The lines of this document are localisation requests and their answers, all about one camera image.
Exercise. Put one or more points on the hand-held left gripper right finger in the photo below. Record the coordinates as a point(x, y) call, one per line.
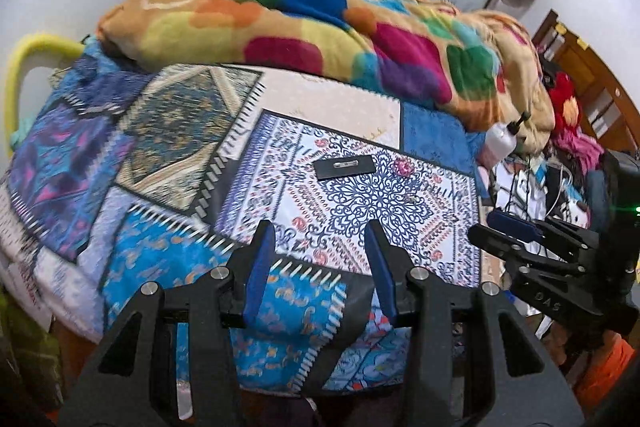
point(382, 279)

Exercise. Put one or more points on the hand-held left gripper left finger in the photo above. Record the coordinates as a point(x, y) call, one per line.
point(260, 279)

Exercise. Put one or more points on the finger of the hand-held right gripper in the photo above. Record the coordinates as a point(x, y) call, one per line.
point(495, 242)
point(515, 227)

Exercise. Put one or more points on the black badge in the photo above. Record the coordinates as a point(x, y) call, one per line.
point(344, 167)

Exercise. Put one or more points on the white plastic bottle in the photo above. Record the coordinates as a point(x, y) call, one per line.
point(500, 139)

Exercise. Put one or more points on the orange cloth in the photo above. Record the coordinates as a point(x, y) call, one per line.
point(607, 367)

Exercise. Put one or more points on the red plush toy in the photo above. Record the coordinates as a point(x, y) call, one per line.
point(565, 104)

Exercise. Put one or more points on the patchwork bed sheet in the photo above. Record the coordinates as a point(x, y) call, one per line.
point(175, 167)

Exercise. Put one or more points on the wooden shelf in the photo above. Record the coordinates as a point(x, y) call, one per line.
point(595, 82)

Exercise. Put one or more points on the green cloth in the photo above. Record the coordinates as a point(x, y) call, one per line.
point(25, 352)

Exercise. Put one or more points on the colourful fleece blanket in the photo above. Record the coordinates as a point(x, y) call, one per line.
point(320, 27)

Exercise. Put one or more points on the yellow bed frame tube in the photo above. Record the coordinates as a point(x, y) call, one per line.
point(20, 67)

